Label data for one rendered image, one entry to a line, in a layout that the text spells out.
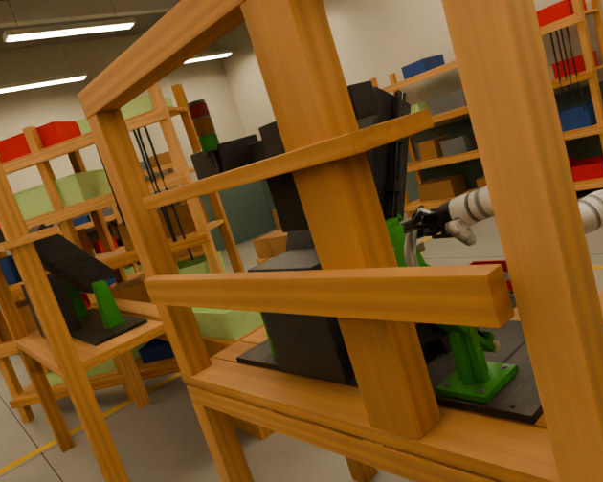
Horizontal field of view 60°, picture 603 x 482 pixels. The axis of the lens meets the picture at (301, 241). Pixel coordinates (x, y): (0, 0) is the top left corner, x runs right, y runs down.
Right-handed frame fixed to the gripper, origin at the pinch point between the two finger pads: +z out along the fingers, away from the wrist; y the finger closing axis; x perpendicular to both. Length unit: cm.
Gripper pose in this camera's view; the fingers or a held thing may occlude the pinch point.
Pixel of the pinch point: (413, 230)
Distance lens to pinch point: 140.0
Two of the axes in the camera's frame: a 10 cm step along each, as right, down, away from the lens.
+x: -2.0, 8.5, -4.8
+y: -7.8, -4.4, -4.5
